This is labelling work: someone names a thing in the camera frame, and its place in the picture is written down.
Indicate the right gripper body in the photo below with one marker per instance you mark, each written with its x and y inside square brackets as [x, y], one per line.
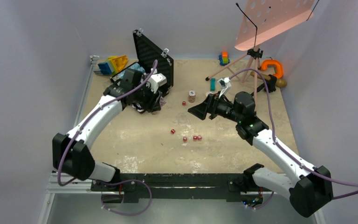
[220, 107]

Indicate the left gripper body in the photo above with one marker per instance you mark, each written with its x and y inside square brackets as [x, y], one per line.
[146, 98]

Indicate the red 100 chip stack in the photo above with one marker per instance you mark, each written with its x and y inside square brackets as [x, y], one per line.
[191, 96]

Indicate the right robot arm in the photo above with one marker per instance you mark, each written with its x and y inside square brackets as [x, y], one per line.
[305, 186]

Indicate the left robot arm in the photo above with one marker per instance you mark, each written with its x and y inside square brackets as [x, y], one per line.
[71, 151]

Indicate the teal block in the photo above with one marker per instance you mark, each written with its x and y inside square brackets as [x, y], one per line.
[212, 84]

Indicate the light blue chip row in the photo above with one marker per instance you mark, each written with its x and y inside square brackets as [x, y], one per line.
[137, 66]

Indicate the blue yellow lego bricks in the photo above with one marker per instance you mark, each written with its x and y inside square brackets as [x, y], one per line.
[113, 65]

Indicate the wooden rolling pin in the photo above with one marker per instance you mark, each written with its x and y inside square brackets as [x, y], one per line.
[280, 82]

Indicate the orange C-clamp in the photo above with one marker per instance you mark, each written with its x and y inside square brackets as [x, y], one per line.
[276, 65]

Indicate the pink music stand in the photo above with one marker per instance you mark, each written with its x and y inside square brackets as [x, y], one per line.
[263, 20]

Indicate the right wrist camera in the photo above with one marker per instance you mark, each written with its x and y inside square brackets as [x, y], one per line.
[225, 85]

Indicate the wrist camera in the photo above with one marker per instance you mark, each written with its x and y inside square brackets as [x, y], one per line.
[225, 85]
[155, 81]

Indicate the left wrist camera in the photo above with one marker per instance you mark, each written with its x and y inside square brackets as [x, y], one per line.
[155, 81]

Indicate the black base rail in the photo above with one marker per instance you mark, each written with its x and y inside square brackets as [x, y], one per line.
[231, 187]

